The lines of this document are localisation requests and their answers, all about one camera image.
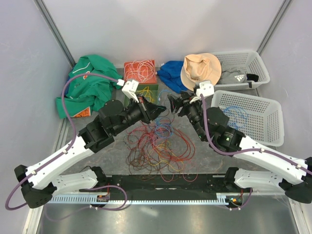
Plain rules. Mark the orange plastic tray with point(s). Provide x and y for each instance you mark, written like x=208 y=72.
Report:
x=143 y=71

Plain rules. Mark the green jacket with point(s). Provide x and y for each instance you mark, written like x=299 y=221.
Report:
x=86 y=94

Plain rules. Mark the green plastic tray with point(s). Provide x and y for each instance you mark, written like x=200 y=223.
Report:
x=149 y=91

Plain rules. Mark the aluminium frame post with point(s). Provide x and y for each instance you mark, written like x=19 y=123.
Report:
x=274 y=25
x=55 y=31

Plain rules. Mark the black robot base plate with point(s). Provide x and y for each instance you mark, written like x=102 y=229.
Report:
x=167 y=187

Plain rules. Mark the light blue cable duct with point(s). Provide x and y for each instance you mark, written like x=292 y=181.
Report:
x=96 y=200

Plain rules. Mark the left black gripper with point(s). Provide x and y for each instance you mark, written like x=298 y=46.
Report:
x=150 y=111

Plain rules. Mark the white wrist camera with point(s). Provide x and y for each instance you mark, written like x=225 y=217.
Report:
x=204 y=88
x=129 y=88

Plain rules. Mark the left aluminium frame post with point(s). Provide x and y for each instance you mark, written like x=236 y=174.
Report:
x=55 y=31

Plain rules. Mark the white plastic basket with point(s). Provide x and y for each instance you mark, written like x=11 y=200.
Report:
x=259 y=118
x=248 y=61

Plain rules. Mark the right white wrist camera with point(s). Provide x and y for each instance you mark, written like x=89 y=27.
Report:
x=204 y=88

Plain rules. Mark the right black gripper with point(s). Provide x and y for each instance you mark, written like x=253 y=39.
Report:
x=184 y=99

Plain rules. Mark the grey adidas garment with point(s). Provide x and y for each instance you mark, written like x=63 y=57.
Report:
x=235 y=75

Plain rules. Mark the right aluminium frame post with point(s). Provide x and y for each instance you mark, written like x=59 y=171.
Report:
x=274 y=25

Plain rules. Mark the near white plastic basket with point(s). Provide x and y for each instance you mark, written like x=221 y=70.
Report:
x=259 y=118

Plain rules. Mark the blue cloth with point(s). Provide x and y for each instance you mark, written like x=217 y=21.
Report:
x=169 y=74

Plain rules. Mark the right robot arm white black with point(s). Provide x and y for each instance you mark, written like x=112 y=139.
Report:
x=281 y=172

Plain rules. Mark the peach bucket hat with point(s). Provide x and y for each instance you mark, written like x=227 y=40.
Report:
x=198 y=68

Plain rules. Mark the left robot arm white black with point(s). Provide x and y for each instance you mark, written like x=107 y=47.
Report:
x=44 y=180

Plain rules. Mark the far white plastic basket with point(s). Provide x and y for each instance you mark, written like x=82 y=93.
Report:
x=248 y=61

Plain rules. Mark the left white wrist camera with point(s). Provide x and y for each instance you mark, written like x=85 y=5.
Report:
x=129 y=88

